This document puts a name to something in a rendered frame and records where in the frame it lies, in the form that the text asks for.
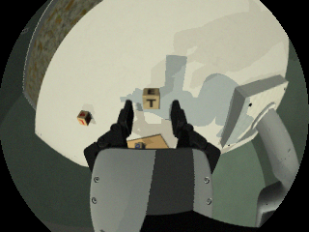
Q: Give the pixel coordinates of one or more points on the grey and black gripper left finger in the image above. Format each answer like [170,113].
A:
[117,135]

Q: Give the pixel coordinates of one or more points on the tan flat mat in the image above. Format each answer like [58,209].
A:
[153,141]

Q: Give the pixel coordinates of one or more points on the wooden letter block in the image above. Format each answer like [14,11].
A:
[84,118]
[151,98]
[139,145]

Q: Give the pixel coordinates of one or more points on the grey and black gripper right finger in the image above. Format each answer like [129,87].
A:
[189,137]

